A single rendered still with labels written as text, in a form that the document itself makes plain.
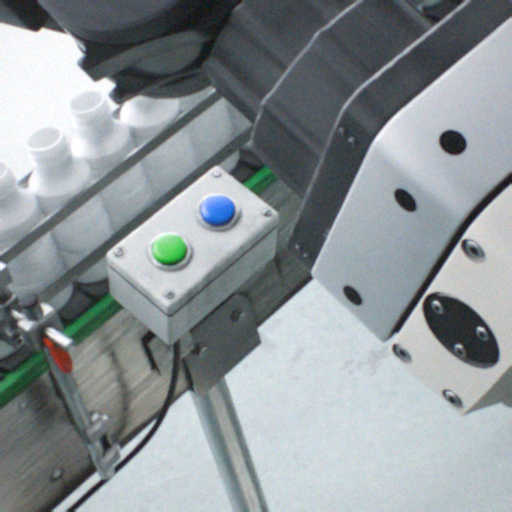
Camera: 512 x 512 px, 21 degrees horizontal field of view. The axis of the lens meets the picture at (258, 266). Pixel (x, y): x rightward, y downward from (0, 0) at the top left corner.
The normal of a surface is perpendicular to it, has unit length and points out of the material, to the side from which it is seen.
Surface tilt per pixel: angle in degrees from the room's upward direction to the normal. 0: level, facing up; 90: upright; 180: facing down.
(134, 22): 39
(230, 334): 90
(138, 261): 20
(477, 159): 30
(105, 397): 90
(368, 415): 0
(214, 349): 90
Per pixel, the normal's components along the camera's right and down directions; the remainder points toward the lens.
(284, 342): -0.21, -0.72
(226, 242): 0.04, -0.55
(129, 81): -0.15, -0.14
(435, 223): -0.68, 0.59
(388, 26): 0.30, -0.54
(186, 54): 0.45, 0.87
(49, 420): 0.69, 0.37
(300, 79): -0.36, 0.11
